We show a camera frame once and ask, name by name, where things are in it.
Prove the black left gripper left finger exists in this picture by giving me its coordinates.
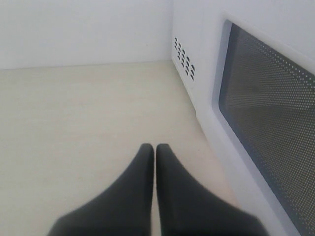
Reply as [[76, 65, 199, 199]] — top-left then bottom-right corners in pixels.
[[48, 144, 154, 236]]

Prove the white microwave door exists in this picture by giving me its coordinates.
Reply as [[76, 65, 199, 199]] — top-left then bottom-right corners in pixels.
[[194, 0, 315, 236]]

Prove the white microwave oven body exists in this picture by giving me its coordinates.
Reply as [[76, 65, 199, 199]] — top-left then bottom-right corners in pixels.
[[169, 0, 315, 118]]

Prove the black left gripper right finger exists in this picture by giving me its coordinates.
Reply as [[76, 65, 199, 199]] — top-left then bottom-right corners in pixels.
[[156, 144, 267, 236]]

